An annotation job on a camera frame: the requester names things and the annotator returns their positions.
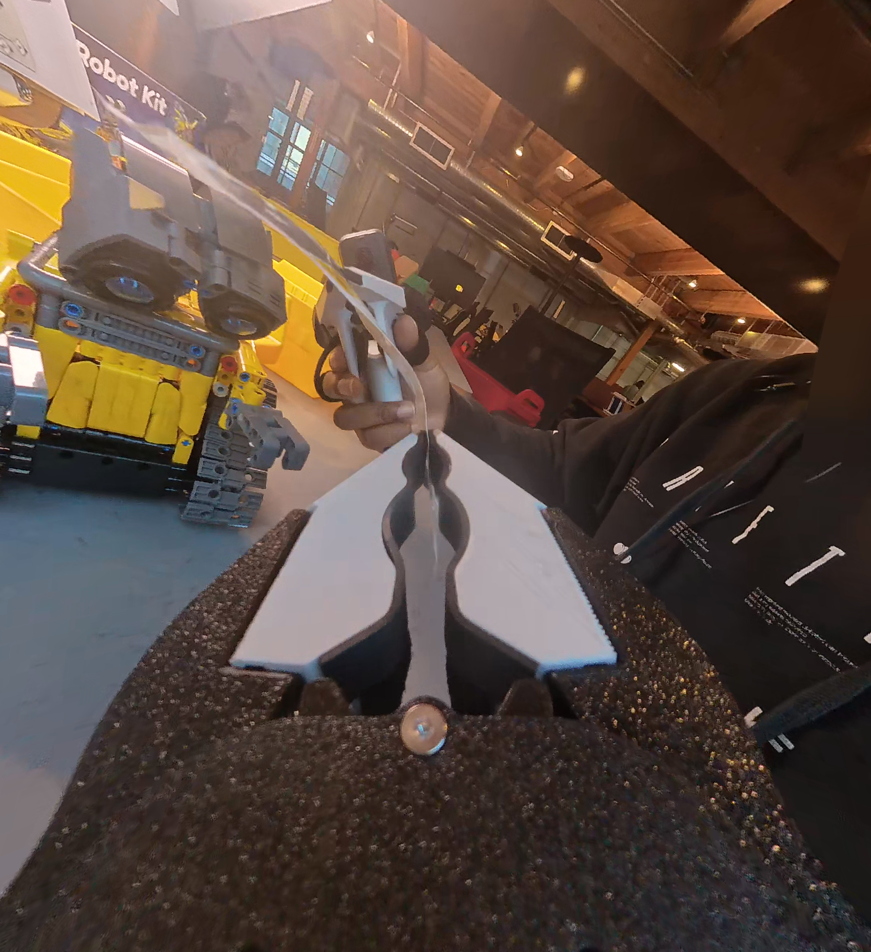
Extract robot instruction booklet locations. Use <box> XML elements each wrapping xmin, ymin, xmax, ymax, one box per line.
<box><xmin>0</xmin><ymin>0</ymin><xmax>102</xmax><ymax>120</ymax></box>

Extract white sticker sheet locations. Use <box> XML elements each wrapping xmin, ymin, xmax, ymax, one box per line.
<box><xmin>97</xmin><ymin>97</ymin><xmax>453</xmax><ymax>708</ymax></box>

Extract grey toy robot head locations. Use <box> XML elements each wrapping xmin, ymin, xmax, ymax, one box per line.
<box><xmin>56</xmin><ymin>122</ymin><xmax>289</xmax><ymax>342</ymax></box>

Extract blue robot kit box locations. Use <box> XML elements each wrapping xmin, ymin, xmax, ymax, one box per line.
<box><xmin>71</xmin><ymin>22</ymin><xmax>209</xmax><ymax>142</ymax></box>

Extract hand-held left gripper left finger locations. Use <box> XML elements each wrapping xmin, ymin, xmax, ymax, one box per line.
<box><xmin>229</xmin><ymin>431</ymin><xmax>425</xmax><ymax>681</ymax></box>

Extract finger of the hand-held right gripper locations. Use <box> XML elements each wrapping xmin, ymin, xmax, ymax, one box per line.
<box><xmin>346</xmin><ymin>269</ymin><xmax>408</xmax><ymax>312</ymax></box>
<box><xmin>315</xmin><ymin>289</ymin><xmax>355</xmax><ymax>347</ymax></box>

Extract yellow grey toy brick robot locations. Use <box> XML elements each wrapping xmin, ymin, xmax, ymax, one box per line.
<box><xmin>0</xmin><ymin>249</ymin><xmax>311</xmax><ymax>531</ymax></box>

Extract red plastic tub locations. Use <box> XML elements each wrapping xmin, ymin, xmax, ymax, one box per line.
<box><xmin>450</xmin><ymin>332</ymin><xmax>546</xmax><ymax>428</ymax></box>

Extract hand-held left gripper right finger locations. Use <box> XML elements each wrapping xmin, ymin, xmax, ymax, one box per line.
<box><xmin>430</xmin><ymin>431</ymin><xmax>619</xmax><ymax>679</ymax></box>

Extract grey desk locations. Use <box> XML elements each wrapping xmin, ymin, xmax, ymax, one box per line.
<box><xmin>0</xmin><ymin>379</ymin><xmax>377</xmax><ymax>946</ymax></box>

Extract black display board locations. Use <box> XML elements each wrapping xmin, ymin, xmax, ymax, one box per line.
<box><xmin>495</xmin><ymin>308</ymin><xmax>617</xmax><ymax>428</ymax></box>

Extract paned window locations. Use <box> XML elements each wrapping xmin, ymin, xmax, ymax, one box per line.
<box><xmin>257</xmin><ymin>104</ymin><xmax>351</xmax><ymax>198</ymax></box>

